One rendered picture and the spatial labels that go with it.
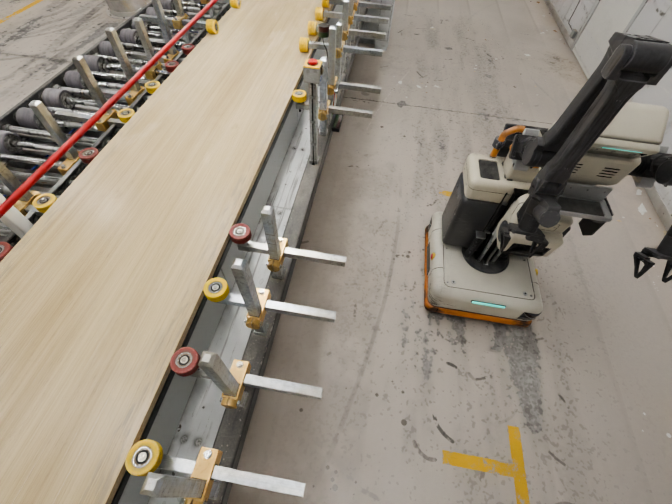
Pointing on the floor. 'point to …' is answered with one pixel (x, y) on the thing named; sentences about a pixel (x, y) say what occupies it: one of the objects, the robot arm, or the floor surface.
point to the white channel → (15, 220)
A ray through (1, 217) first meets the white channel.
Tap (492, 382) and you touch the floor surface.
